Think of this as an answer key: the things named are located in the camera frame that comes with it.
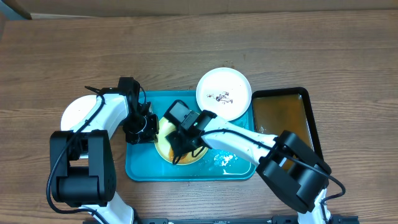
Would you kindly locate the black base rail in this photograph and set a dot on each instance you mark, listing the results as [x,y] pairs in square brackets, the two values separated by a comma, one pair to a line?
[278,219]

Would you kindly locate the dark chair part background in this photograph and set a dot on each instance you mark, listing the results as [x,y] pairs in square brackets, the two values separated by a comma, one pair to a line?
[12,10]

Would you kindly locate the black tray with brown water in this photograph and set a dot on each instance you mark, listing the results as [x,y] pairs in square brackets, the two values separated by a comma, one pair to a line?
[286,109]

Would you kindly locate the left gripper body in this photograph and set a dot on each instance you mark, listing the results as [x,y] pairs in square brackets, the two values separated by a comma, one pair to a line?
[138,129]

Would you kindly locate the white plate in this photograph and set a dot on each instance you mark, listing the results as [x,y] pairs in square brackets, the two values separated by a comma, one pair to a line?
[76,111]
[225,92]

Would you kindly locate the teal plastic tray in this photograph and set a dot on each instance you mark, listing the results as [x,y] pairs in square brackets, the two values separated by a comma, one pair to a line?
[145,164]

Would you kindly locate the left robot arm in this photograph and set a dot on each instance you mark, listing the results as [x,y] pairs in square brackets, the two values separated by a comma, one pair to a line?
[82,173]

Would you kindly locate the yellow-green plate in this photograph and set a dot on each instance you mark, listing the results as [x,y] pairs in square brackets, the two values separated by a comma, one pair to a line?
[164,148]

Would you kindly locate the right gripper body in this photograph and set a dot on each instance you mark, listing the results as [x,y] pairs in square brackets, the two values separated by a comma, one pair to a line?
[184,144]

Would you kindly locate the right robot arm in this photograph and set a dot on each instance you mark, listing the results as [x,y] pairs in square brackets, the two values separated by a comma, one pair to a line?
[290,168]

